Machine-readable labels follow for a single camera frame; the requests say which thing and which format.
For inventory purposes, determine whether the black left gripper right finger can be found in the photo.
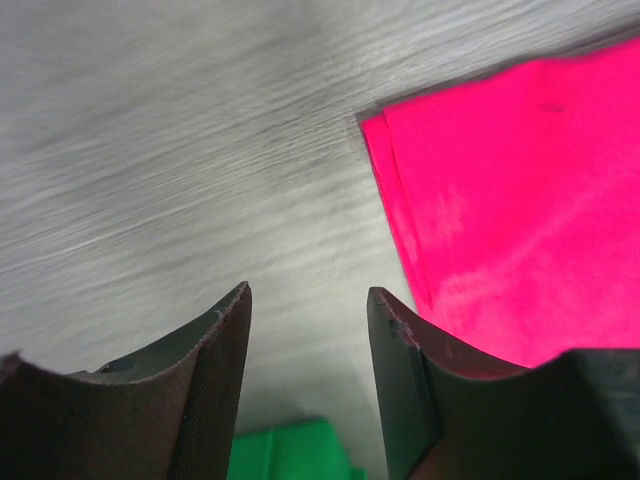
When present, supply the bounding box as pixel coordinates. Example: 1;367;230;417
367;287;639;479

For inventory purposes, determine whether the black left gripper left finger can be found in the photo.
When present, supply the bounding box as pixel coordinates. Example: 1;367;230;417
1;283;252;479

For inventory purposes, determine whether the hot pink t shirt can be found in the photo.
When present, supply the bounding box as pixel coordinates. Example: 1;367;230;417
361;39;639;367

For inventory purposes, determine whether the green plastic bin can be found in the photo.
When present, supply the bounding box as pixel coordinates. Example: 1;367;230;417
227;420;367;480

